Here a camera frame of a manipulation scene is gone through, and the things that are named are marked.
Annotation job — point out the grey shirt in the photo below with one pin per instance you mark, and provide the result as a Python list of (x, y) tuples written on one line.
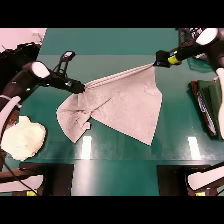
[(126, 103)]

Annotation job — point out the dark green garment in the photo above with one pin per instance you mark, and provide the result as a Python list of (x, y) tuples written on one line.
[(212, 100)]

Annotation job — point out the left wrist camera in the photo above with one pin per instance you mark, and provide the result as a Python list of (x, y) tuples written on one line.
[(67, 56)]

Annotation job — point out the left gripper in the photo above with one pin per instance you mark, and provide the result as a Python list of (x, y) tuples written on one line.
[(77, 87)]

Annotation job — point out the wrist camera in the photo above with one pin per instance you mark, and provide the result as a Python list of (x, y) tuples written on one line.
[(67, 56), (184, 34)]

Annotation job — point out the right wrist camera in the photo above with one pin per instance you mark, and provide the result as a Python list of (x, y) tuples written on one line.
[(184, 34)]

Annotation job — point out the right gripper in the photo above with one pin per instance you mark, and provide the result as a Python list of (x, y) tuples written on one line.
[(162, 58)]

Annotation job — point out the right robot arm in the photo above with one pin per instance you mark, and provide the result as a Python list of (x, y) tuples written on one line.
[(213, 45)]

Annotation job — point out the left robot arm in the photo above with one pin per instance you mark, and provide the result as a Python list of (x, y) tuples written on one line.
[(25, 81)]

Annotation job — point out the cream white garment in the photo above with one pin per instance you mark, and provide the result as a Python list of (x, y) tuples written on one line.
[(22, 140)]

